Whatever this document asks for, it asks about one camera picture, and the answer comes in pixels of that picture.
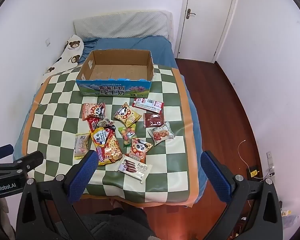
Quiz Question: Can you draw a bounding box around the orange panda snack packet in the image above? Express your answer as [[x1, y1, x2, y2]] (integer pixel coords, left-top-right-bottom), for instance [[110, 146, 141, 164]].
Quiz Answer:
[[128, 137, 153, 163]]

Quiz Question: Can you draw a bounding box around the white wafer stick packet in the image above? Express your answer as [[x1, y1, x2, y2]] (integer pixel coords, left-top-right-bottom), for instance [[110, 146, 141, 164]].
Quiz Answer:
[[118, 155, 152, 182]]

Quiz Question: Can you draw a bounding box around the yellow red noodle packet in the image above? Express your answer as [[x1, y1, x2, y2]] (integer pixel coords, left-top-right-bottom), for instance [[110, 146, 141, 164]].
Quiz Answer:
[[90, 126, 123, 166]]

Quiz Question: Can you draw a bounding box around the small grey snack packet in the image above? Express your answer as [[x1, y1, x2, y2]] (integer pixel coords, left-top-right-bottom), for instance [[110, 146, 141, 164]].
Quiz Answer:
[[97, 118, 116, 128]]

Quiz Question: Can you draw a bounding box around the clear cookie packet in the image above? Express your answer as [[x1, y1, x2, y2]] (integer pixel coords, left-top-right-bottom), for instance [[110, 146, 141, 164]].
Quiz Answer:
[[147, 122, 176, 146]]

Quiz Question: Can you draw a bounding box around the white quilted headboard cushion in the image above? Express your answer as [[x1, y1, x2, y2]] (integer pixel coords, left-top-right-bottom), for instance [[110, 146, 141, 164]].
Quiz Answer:
[[73, 10, 174, 39]]

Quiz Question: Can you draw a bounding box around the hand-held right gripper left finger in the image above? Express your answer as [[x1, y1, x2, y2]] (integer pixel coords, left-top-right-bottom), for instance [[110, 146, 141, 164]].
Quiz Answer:
[[16, 150, 98, 240]]

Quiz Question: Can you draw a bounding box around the colourful candy ball bag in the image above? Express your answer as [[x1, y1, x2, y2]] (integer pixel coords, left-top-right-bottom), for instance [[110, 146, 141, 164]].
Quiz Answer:
[[118, 124, 137, 148]]

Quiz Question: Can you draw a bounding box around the white bear print pillow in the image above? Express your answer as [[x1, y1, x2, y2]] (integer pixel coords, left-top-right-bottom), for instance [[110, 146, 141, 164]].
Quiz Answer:
[[42, 34, 85, 77]]

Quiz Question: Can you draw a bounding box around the green white checkered mat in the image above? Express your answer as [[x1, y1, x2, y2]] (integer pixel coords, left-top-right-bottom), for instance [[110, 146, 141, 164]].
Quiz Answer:
[[22, 64, 199, 208]]

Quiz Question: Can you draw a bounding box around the brown chocolate packet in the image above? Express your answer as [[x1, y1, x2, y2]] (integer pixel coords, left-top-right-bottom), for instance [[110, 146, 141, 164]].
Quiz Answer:
[[143, 113, 164, 129]]

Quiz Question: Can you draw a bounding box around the thin cable on floor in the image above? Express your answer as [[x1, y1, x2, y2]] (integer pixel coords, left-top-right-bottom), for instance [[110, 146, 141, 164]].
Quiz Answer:
[[237, 140, 265, 180]]

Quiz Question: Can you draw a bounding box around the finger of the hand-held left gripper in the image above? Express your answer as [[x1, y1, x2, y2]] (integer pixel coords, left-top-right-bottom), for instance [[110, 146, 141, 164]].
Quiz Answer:
[[0, 144, 14, 165], [12, 151, 44, 178]]

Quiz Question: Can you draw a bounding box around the pink panda snack packet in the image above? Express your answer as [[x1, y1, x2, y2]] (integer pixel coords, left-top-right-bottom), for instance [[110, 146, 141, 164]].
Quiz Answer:
[[82, 102, 106, 120]]

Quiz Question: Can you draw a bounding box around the cardboard box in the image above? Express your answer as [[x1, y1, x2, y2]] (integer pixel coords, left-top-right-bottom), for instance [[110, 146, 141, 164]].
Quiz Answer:
[[76, 49, 155, 98]]

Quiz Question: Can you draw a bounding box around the white door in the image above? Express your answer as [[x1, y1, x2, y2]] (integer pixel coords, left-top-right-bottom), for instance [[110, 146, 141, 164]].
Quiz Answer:
[[177, 0, 237, 63]]

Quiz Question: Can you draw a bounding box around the white wall socket with plugs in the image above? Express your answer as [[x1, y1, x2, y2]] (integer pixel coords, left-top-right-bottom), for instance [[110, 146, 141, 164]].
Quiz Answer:
[[266, 151, 277, 178]]

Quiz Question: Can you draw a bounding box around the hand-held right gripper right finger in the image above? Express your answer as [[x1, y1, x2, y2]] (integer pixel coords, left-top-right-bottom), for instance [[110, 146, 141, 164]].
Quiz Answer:
[[200, 151, 283, 240]]

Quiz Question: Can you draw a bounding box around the red white sachet packet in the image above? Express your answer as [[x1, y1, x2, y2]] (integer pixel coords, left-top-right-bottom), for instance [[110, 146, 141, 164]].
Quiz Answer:
[[132, 97, 164, 113]]

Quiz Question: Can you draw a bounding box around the pale bread packet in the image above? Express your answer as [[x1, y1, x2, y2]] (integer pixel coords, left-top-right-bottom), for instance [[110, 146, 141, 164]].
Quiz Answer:
[[74, 133, 91, 160]]

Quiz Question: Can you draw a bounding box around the small red snack packet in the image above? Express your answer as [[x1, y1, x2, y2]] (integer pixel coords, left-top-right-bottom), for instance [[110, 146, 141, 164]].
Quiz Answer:
[[87, 116, 105, 132]]

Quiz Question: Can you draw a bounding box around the yellow panda snack packet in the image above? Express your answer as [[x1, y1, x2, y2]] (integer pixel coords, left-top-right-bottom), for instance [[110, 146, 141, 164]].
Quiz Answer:
[[114, 102, 142, 128]]

